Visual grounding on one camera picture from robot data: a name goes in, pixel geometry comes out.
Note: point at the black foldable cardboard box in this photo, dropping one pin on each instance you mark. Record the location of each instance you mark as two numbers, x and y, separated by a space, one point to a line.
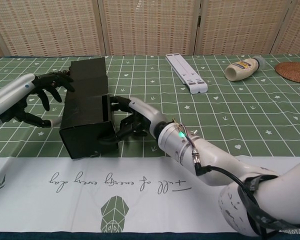
87 110

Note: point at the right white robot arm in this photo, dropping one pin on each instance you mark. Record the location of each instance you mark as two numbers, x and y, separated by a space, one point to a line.
215 160

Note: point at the white folding stand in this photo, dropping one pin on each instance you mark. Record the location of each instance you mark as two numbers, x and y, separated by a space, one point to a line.
187 72

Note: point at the round brown woven coaster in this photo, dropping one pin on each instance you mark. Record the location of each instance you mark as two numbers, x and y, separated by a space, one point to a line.
295 72

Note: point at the cream mayonnaise squeeze bottle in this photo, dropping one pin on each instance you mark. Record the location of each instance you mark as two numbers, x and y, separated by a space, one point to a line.
242 70

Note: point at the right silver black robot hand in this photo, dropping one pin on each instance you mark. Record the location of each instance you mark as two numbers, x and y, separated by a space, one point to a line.
142 112

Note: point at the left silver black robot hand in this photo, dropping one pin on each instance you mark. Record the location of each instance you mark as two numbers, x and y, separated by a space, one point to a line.
12 92

